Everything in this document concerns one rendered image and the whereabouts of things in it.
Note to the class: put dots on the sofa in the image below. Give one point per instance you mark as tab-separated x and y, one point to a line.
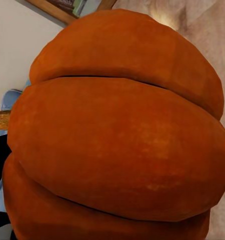
7	102

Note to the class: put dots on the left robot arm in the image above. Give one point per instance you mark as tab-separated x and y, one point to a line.
6	230

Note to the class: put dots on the door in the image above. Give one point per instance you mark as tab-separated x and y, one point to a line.
68	11

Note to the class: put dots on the pumpkin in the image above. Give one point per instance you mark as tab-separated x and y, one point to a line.
118	137

